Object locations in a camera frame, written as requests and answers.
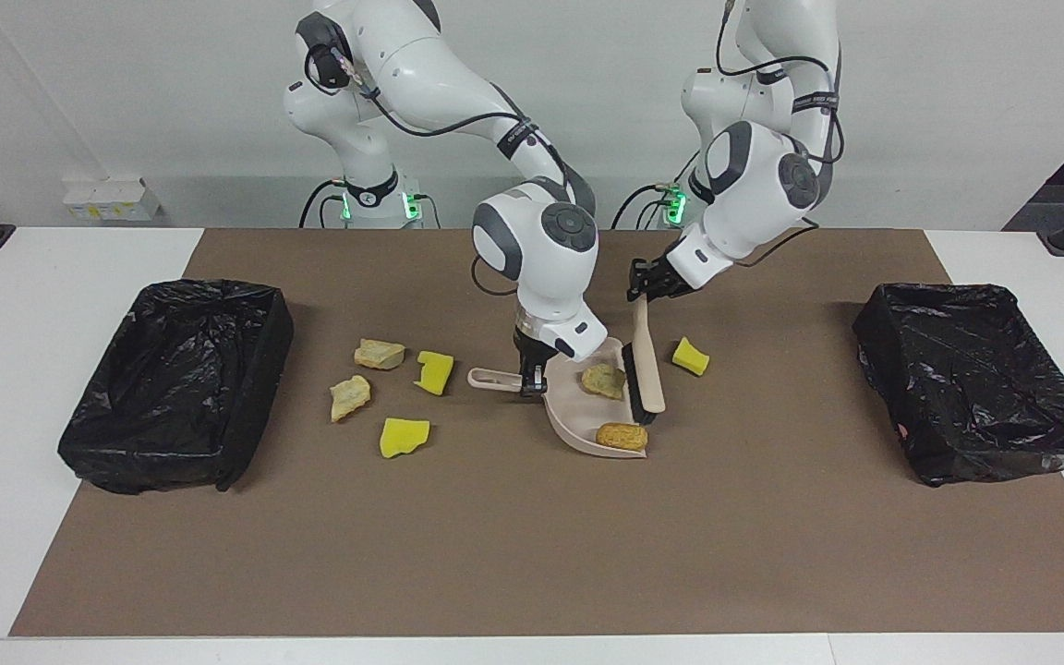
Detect black bag lined bin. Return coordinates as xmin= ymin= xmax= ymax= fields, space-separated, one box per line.
xmin=57 ymin=279 xmax=296 ymax=496
xmin=852 ymin=283 xmax=1064 ymax=488

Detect brown potato-shaped lump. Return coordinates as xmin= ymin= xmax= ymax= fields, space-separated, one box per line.
xmin=596 ymin=422 xmax=649 ymax=453

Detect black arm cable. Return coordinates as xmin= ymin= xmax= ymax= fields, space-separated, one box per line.
xmin=715 ymin=0 xmax=843 ymax=269
xmin=306 ymin=42 xmax=588 ymax=298

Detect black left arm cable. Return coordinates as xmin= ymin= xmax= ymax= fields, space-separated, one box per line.
xmin=715 ymin=0 xmax=843 ymax=269

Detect white wall socket box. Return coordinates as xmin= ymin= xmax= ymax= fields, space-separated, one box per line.
xmin=64 ymin=177 xmax=162 ymax=223

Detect black base cable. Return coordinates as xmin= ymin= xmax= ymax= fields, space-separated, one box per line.
xmin=611 ymin=182 xmax=681 ymax=230
xmin=298 ymin=178 xmax=348 ymax=229

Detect beige plastic dustpan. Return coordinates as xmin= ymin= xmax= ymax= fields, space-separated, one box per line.
xmin=467 ymin=337 xmax=651 ymax=460

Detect beige foam chunk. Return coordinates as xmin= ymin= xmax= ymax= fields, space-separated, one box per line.
xmin=353 ymin=338 xmax=407 ymax=371
xmin=329 ymin=375 xmax=373 ymax=424
xmin=581 ymin=363 xmax=627 ymax=401

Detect brown table mat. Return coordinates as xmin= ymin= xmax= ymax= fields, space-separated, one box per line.
xmin=10 ymin=228 xmax=1064 ymax=638

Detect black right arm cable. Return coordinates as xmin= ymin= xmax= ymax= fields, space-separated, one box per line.
xmin=306 ymin=42 xmax=588 ymax=298

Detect beige brush black bristles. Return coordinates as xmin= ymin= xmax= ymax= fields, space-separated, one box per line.
xmin=629 ymin=294 xmax=668 ymax=427

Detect yellow sponge piece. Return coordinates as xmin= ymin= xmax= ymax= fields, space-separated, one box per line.
xmin=671 ymin=337 xmax=710 ymax=377
xmin=414 ymin=350 xmax=455 ymax=396
xmin=379 ymin=417 xmax=431 ymax=459

